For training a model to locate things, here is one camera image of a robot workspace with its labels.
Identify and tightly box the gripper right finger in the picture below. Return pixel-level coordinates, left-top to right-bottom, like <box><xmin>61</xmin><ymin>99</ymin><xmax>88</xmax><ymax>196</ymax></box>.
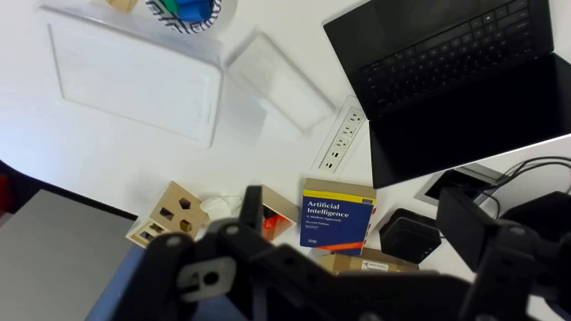
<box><xmin>436</xmin><ymin>187</ymin><xmax>571</xmax><ymax>321</ymax></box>

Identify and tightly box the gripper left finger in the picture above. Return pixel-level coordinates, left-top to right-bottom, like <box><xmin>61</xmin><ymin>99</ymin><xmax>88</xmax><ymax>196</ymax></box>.
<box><xmin>114</xmin><ymin>185</ymin><xmax>333</xmax><ymax>321</ymax></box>

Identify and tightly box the black laptop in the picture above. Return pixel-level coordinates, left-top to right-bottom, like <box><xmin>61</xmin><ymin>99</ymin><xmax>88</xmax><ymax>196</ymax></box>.
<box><xmin>323</xmin><ymin>0</ymin><xmax>571</xmax><ymax>190</ymax></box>

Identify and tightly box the black power adapter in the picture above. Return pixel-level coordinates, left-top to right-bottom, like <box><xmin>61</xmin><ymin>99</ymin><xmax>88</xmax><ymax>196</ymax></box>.
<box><xmin>379</xmin><ymin>208</ymin><xmax>443</xmax><ymax>264</ymax></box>

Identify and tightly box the wooden shape sorter box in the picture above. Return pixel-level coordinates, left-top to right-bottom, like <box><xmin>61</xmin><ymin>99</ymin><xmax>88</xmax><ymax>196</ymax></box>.
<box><xmin>126</xmin><ymin>181</ymin><xmax>210</xmax><ymax>248</ymax></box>

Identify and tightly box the white plastic piece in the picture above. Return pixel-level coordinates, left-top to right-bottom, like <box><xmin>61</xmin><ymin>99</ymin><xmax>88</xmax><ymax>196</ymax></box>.
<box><xmin>199</xmin><ymin>195</ymin><xmax>244</xmax><ymax>222</ymax></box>

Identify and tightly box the flat cardboard box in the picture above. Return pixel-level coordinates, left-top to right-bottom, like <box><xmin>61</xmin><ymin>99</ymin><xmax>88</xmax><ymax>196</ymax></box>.
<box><xmin>319</xmin><ymin>247</ymin><xmax>420</xmax><ymax>275</ymax></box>

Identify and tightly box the grey cabinet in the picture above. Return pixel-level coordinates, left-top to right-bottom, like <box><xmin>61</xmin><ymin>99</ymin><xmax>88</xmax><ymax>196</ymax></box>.
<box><xmin>0</xmin><ymin>189</ymin><xmax>137</xmax><ymax>321</ymax></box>

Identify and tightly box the orange block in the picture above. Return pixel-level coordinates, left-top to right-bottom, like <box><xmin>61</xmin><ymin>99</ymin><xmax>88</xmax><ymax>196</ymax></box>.
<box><xmin>262</xmin><ymin>213</ymin><xmax>287</xmax><ymax>230</ymax></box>

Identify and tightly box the blue yellow book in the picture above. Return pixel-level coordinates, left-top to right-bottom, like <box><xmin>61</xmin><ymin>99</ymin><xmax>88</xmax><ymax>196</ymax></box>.
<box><xmin>299</xmin><ymin>178</ymin><xmax>377</xmax><ymax>256</ymax></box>

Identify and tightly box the open wooden box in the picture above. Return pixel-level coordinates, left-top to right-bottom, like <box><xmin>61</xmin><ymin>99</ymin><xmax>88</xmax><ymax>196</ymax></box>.
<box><xmin>261</xmin><ymin>185</ymin><xmax>300</xmax><ymax>242</ymax></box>

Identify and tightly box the white recessed power strip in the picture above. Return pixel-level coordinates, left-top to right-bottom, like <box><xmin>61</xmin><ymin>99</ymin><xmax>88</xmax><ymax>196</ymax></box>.
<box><xmin>311</xmin><ymin>95</ymin><xmax>369</xmax><ymax>174</ymax></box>

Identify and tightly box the large clear plastic tray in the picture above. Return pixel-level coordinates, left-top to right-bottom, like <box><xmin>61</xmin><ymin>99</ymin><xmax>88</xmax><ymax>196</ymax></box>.
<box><xmin>38</xmin><ymin>4</ymin><xmax>224</xmax><ymax>148</ymax></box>

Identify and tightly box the small clear plastic container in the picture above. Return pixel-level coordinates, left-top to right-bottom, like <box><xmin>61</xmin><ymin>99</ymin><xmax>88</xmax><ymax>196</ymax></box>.
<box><xmin>224</xmin><ymin>30</ymin><xmax>336</xmax><ymax>136</ymax></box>

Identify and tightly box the blue block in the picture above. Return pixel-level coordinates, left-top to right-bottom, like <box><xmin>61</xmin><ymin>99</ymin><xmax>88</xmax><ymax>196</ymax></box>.
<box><xmin>175</xmin><ymin>0</ymin><xmax>213</xmax><ymax>23</ymax></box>

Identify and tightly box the plain wooden block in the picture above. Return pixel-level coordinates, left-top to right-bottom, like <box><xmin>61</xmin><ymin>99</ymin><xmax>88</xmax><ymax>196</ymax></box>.
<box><xmin>105</xmin><ymin>0</ymin><xmax>139</xmax><ymax>13</ymax></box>

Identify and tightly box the grey cable grommet box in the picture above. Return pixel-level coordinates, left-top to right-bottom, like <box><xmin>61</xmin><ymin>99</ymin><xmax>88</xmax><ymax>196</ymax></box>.
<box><xmin>414</xmin><ymin>162</ymin><xmax>506</xmax><ymax>208</ymax></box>

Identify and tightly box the black cable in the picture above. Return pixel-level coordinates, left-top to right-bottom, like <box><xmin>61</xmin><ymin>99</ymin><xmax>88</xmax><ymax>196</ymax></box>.
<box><xmin>484</xmin><ymin>156</ymin><xmax>571</xmax><ymax>206</ymax></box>

